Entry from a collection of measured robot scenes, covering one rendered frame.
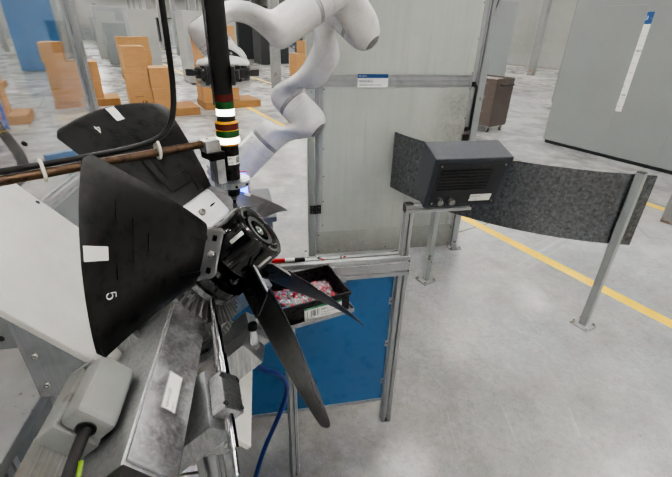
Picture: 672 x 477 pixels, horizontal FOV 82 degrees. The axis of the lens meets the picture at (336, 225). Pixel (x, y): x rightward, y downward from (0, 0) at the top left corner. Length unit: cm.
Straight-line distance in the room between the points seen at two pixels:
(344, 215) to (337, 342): 147
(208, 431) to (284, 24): 85
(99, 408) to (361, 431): 146
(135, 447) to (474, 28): 274
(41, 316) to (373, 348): 120
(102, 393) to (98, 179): 27
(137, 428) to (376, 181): 248
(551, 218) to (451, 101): 102
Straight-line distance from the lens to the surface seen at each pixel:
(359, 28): 123
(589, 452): 218
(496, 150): 135
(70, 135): 81
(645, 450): 232
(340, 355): 163
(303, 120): 145
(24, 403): 110
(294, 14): 105
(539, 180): 239
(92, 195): 51
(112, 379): 63
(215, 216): 78
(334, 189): 279
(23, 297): 75
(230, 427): 62
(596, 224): 253
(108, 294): 51
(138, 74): 835
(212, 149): 77
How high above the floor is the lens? 157
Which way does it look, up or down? 27 degrees down
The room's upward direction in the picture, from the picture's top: 1 degrees clockwise
